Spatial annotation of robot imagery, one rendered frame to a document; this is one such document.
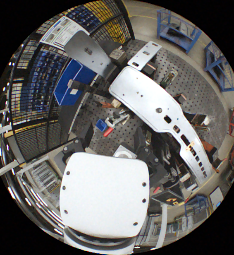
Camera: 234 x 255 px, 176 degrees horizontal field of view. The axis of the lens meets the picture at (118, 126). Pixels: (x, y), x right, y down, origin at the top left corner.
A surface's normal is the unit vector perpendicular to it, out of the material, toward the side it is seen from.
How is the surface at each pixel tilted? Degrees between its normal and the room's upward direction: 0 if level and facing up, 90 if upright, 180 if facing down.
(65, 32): 90
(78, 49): 90
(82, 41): 90
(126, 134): 0
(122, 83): 0
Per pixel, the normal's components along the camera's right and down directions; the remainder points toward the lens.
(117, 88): -0.31, 0.22
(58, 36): 0.75, 0.66
